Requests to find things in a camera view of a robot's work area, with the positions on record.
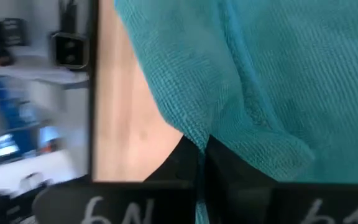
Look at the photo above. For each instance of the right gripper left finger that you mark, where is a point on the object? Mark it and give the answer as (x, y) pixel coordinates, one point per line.
(120, 202)

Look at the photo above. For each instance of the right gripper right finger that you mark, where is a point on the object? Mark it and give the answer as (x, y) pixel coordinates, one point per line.
(291, 202)

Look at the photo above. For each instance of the black metal table frame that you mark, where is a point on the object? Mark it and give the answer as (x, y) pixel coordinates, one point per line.
(92, 93)

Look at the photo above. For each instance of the silver-edged black frame bracket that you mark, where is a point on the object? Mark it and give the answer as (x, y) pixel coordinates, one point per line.
(70, 51)

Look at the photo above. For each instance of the teal microfiber towel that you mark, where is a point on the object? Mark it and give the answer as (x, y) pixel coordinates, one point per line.
(275, 77)

